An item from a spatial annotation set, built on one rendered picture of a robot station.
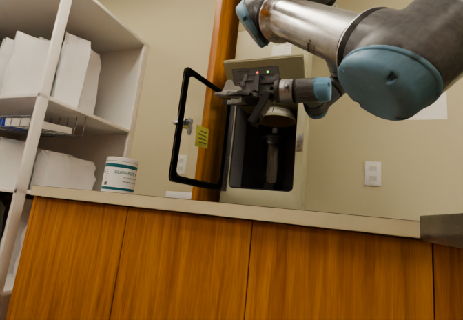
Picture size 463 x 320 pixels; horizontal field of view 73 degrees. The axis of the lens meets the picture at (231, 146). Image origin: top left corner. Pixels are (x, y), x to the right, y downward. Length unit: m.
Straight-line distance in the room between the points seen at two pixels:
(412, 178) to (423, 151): 0.13
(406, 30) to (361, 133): 1.24
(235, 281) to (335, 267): 0.28
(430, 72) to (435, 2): 0.09
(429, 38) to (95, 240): 1.12
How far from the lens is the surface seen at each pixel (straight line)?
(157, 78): 2.18
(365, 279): 0.91
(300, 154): 1.21
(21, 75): 1.99
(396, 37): 0.44
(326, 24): 0.56
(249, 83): 1.02
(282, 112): 1.30
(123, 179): 1.35
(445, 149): 1.68
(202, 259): 1.00
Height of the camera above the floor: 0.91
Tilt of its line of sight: 12 degrees up
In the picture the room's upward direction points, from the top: 6 degrees clockwise
